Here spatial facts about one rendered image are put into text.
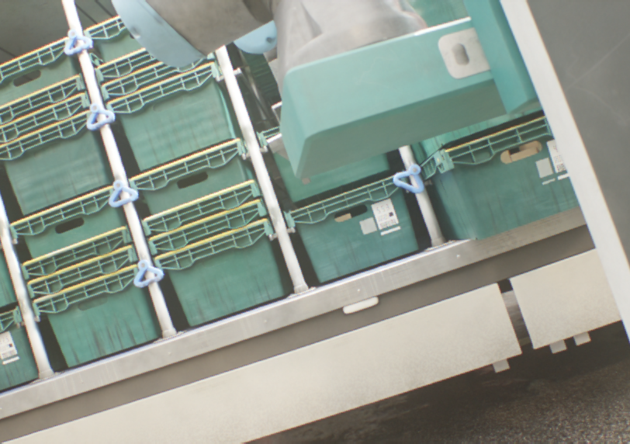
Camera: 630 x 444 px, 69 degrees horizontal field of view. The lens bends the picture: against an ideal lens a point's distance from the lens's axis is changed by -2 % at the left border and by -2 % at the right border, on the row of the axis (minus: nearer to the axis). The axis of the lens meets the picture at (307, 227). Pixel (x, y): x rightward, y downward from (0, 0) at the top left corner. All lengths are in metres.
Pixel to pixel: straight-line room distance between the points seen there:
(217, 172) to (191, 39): 1.06
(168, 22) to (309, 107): 0.21
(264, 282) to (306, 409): 0.41
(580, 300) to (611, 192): 1.30
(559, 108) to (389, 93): 0.12
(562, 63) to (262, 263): 1.38
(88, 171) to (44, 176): 0.16
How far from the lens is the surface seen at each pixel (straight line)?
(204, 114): 1.62
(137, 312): 1.65
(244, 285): 1.53
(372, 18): 0.41
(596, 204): 0.36
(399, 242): 1.50
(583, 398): 1.87
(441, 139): 1.30
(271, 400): 1.41
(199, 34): 0.52
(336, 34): 0.41
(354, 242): 1.49
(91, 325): 1.73
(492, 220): 1.28
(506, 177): 1.29
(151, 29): 0.53
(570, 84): 0.18
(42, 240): 1.81
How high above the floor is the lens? 0.73
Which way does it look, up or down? 4 degrees up
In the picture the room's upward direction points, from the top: 19 degrees counter-clockwise
